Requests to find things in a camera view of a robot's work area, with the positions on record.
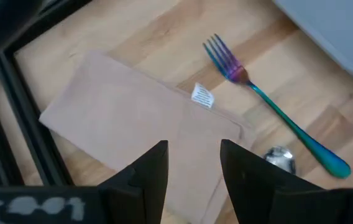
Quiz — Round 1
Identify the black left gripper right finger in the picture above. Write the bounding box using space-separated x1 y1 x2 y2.
219 139 323 224

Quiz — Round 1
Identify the iridescent metal fork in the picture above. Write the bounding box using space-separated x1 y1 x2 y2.
203 33 352 180

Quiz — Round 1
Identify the beige cloth napkin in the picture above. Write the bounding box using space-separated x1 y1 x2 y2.
39 51 255 224

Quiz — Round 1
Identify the spoon with teal handle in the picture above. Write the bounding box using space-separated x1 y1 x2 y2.
263 146 297 175

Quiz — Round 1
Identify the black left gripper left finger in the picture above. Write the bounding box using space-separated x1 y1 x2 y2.
97 139 170 224

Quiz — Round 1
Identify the grey plastic tray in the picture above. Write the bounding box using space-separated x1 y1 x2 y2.
272 0 353 85

